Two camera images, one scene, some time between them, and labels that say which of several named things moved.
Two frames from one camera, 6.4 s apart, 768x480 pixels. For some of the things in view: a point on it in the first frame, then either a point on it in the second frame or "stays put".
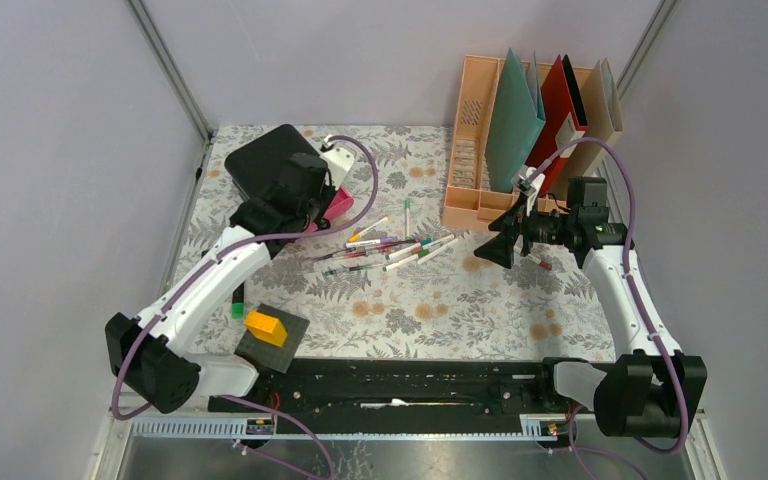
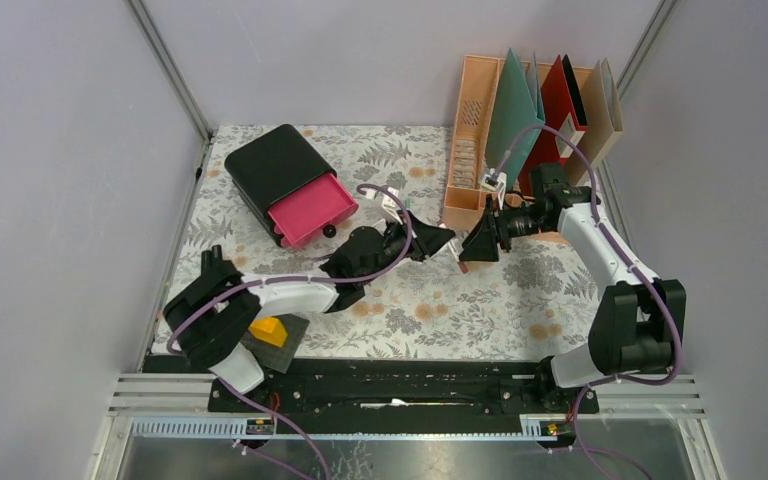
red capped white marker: x=540 y=262 to x=456 y=253
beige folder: x=603 y=119 stays put
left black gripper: x=330 y=192 to x=426 y=239
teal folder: x=514 y=122 stays put
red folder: x=565 y=120 stays put
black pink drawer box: x=256 y=164 stays put
